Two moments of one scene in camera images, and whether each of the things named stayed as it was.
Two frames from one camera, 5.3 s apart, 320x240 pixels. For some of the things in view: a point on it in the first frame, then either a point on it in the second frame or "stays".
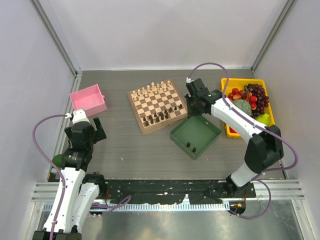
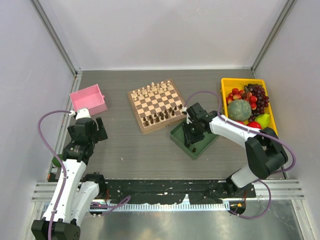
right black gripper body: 192,107 to 192,131
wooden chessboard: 157,105 stays
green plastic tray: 196,134 stays
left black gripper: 99,134 stays
